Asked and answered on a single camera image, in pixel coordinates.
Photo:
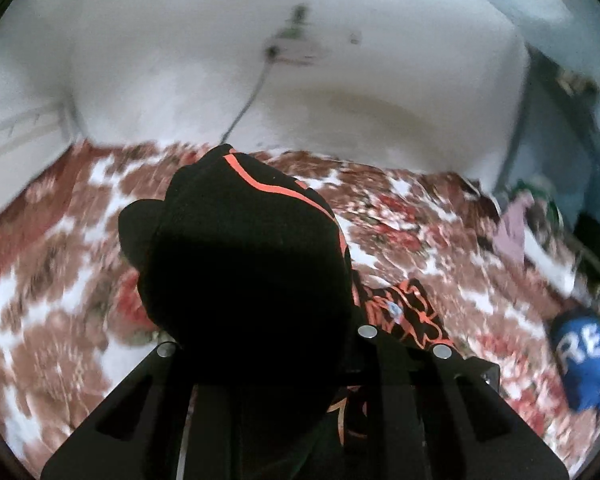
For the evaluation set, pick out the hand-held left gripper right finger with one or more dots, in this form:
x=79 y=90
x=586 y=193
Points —
x=405 y=385

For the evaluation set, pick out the blue garment with white letters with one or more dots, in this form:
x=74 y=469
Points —
x=585 y=355

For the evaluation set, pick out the light blue curtain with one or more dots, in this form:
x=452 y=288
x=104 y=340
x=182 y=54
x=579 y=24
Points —
x=540 y=0

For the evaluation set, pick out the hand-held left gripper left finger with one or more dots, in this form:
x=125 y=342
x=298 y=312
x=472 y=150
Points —
x=142 y=397

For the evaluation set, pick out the brown floral bed sheet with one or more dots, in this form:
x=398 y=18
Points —
x=65 y=300

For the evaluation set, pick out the white headboard with gold trim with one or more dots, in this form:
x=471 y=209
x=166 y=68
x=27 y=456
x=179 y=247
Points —
x=15 y=135

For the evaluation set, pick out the black garment with orange pattern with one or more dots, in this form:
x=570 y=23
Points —
x=245 y=270

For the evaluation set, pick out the wall socket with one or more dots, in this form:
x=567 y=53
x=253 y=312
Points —
x=295 y=45

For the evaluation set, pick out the pink cloth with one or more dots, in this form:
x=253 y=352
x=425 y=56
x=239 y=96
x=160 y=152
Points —
x=514 y=230

